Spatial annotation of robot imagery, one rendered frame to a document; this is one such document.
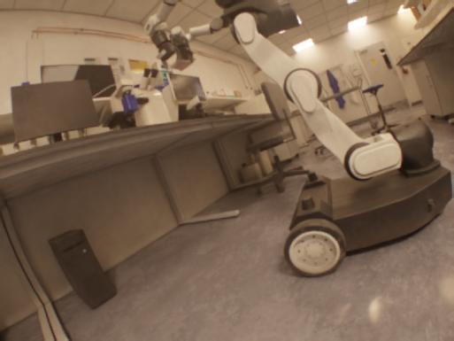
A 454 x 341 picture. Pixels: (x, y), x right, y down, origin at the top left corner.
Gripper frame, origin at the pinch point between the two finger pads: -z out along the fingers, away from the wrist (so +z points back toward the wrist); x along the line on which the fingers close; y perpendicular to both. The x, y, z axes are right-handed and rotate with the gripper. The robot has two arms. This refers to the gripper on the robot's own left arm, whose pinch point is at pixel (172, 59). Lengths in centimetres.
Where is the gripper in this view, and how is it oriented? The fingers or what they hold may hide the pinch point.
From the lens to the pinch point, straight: 122.4
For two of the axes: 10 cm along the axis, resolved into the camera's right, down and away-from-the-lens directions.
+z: -4.6, -8.6, -2.4
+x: -7.8, 2.6, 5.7
